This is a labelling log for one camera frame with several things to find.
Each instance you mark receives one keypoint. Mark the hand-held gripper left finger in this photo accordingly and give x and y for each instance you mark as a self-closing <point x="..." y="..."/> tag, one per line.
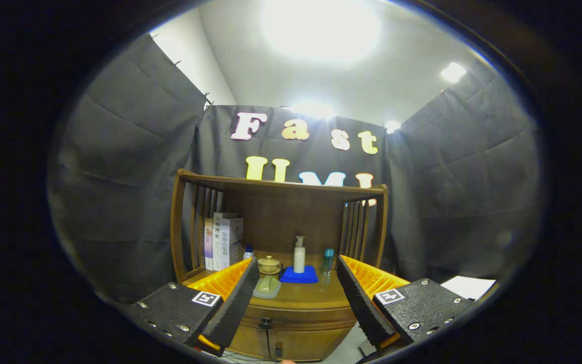
<point x="230" y="308"/>

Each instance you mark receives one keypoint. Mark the blue folded cloth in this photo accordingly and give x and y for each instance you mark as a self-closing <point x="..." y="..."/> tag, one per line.
<point x="298" y="277"/>

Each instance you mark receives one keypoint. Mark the wooden cabinet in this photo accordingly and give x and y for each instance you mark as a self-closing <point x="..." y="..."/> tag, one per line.
<point x="291" y="217"/>

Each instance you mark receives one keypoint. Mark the wooden countertop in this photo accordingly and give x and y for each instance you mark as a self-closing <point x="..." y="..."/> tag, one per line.
<point x="306" y="296"/>

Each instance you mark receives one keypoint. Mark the white filing cabinet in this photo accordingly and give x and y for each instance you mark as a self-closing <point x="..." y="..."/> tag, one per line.
<point x="468" y="287"/>

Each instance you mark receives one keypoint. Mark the white patterned book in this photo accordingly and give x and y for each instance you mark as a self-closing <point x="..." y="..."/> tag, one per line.
<point x="235" y="237"/>

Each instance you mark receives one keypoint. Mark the purple book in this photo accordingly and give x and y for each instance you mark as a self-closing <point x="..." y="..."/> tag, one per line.
<point x="209" y="247"/>

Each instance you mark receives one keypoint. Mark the white pump bottle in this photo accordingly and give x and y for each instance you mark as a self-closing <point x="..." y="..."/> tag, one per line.
<point x="299" y="260"/>

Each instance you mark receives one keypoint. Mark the large ceiling light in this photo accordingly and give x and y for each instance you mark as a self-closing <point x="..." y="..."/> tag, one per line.
<point x="321" y="28"/>

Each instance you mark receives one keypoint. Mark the plain white book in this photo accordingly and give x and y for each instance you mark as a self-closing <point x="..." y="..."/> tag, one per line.
<point x="219" y="242"/>

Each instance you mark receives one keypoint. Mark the white bottle blue cap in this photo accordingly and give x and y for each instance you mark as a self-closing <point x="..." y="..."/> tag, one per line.
<point x="248" y="253"/>

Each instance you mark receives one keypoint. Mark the teal bottle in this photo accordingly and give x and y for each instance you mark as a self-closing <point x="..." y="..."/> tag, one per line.
<point x="328" y="263"/>

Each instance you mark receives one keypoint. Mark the wooden drawer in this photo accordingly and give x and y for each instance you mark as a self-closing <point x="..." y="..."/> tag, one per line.
<point x="311" y="316"/>

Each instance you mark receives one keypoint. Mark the beige lidded tea cup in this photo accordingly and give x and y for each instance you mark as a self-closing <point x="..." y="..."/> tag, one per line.
<point x="270" y="265"/>

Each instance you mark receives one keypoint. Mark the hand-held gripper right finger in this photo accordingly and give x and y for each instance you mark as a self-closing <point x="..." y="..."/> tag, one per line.
<point x="364" y="303"/>

